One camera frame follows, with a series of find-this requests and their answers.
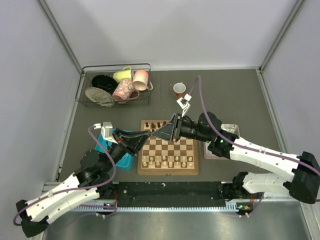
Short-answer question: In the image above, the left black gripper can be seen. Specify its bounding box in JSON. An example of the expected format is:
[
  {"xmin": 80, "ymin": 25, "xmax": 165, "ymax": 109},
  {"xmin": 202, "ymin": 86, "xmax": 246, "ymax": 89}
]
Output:
[{"xmin": 102, "ymin": 128, "xmax": 152, "ymax": 173}]

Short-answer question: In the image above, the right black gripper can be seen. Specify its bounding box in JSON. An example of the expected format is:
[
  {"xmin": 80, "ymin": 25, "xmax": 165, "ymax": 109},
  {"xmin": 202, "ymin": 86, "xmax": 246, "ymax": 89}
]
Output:
[{"xmin": 152, "ymin": 113, "xmax": 212, "ymax": 143}]

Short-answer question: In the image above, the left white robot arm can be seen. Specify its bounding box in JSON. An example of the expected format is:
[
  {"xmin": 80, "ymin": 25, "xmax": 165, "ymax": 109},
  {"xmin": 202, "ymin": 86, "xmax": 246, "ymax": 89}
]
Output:
[{"xmin": 13, "ymin": 128, "xmax": 151, "ymax": 238}]

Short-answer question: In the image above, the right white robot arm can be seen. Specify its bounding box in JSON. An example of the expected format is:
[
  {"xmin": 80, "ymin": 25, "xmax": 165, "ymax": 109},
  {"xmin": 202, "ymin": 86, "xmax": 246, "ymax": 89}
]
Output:
[{"xmin": 151, "ymin": 111, "xmax": 320, "ymax": 204}]

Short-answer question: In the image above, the wooden chess board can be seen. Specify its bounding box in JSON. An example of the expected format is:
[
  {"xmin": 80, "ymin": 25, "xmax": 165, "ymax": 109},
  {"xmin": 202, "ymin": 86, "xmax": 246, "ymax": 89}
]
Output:
[{"xmin": 137, "ymin": 136, "xmax": 199, "ymax": 176}]

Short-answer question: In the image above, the blue plastic tray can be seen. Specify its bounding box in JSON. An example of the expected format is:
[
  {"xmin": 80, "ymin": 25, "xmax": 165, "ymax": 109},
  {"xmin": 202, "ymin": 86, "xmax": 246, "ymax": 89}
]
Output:
[{"xmin": 95, "ymin": 128, "xmax": 134, "ymax": 171}]

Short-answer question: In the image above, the brown mug white inside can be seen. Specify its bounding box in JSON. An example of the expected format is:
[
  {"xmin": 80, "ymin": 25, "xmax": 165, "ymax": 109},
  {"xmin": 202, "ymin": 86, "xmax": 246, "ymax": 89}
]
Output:
[{"xmin": 173, "ymin": 82, "xmax": 187, "ymax": 100}]

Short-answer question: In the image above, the pink floral mug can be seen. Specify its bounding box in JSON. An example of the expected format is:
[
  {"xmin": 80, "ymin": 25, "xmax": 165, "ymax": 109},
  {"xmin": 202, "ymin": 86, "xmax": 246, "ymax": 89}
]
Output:
[{"xmin": 112, "ymin": 78, "xmax": 140, "ymax": 102}]

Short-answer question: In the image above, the grey speckled plate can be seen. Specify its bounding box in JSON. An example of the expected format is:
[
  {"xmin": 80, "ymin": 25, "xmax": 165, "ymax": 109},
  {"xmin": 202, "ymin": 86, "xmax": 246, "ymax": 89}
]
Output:
[{"xmin": 84, "ymin": 87, "xmax": 115, "ymax": 107}]

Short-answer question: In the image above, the pink white mug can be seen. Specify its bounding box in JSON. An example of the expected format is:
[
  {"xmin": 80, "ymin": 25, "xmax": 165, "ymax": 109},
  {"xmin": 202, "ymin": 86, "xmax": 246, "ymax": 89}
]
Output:
[{"xmin": 132, "ymin": 69, "xmax": 149, "ymax": 91}]

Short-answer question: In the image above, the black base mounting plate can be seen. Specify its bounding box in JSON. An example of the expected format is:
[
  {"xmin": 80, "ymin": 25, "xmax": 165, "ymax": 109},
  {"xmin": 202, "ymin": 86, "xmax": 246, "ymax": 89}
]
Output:
[{"xmin": 114, "ymin": 181, "xmax": 236, "ymax": 208}]

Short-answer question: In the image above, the black ridged bowl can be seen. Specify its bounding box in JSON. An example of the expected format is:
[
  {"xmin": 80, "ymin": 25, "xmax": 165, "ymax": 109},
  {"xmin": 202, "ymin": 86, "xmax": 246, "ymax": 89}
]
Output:
[{"xmin": 91, "ymin": 74, "xmax": 118, "ymax": 94}]

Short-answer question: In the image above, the yellow mug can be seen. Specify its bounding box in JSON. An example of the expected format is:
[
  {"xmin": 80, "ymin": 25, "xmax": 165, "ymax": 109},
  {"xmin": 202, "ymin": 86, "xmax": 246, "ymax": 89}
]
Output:
[{"xmin": 112, "ymin": 66, "xmax": 134, "ymax": 83}]

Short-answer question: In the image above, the pink metal tin tray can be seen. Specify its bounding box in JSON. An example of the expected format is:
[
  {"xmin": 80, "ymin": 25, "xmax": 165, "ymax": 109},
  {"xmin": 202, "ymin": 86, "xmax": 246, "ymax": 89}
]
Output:
[{"xmin": 203, "ymin": 124, "xmax": 240, "ymax": 160}]

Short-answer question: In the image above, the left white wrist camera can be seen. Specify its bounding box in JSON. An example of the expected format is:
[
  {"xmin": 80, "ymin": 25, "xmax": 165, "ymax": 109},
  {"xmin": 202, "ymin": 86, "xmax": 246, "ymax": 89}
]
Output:
[{"xmin": 93, "ymin": 121, "xmax": 116, "ymax": 143}]

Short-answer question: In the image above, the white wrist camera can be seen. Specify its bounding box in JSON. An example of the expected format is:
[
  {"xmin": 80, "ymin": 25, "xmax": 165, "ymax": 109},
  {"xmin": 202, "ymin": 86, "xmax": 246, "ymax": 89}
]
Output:
[
  {"xmin": 176, "ymin": 94, "xmax": 192, "ymax": 117},
  {"xmin": 93, "ymin": 121, "xmax": 116, "ymax": 143}
]

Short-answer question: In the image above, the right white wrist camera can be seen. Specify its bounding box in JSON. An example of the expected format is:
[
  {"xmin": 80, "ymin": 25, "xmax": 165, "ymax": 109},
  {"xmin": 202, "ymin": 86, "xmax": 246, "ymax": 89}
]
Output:
[{"xmin": 176, "ymin": 94, "xmax": 192, "ymax": 117}]

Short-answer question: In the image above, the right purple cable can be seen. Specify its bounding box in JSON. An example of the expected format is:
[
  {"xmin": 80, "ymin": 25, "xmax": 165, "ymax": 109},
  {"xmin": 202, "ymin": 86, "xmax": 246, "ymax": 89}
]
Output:
[{"xmin": 187, "ymin": 75, "xmax": 320, "ymax": 218}]

